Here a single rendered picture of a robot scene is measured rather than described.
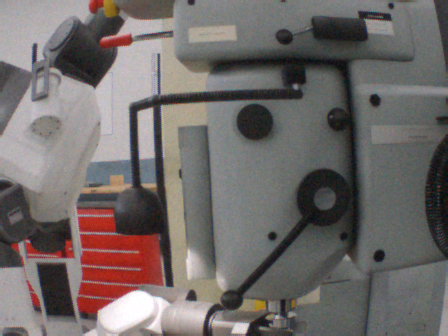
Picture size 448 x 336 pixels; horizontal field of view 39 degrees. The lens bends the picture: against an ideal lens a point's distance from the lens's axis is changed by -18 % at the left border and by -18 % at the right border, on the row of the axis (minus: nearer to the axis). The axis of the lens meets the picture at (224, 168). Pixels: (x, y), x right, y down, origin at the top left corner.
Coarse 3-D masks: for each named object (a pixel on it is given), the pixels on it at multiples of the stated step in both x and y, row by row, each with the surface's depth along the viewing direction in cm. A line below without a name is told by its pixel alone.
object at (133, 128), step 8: (128, 112) 99; (136, 112) 99; (136, 120) 99; (136, 128) 99; (136, 136) 99; (136, 144) 99; (136, 152) 99; (136, 160) 99; (136, 168) 99; (136, 176) 99; (136, 184) 99
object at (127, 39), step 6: (114, 36) 112; (120, 36) 111; (126, 36) 111; (132, 36) 112; (138, 36) 112; (144, 36) 112; (150, 36) 111; (156, 36) 112; (162, 36) 112; (168, 36) 112; (102, 42) 111; (108, 42) 111; (114, 42) 111; (120, 42) 111; (126, 42) 111; (132, 42) 112
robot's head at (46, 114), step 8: (40, 72) 119; (56, 72) 120; (40, 80) 119; (56, 80) 120; (40, 88) 117; (56, 88) 119; (48, 96) 116; (56, 96) 117; (32, 104) 117; (40, 104) 115; (48, 104) 115; (56, 104) 116; (32, 112) 116; (40, 112) 114; (48, 112) 114; (56, 112) 116; (32, 120) 115; (40, 120) 115; (48, 120) 116; (56, 120) 116; (32, 128) 116; (40, 128) 117; (48, 128) 118; (56, 128) 118
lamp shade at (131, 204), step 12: (132, 192) 98; (144, 192) 98; (120, 204) 98; (132, 204) 97; (144, 204) 97; (156, 204) 98; (120, 216) 97; (132, 216) 96; (144, 216) 97; (156, 216) 98; (120, 228) 97; (132, 228) 96; (144, 228) 97; (156, 228) 97
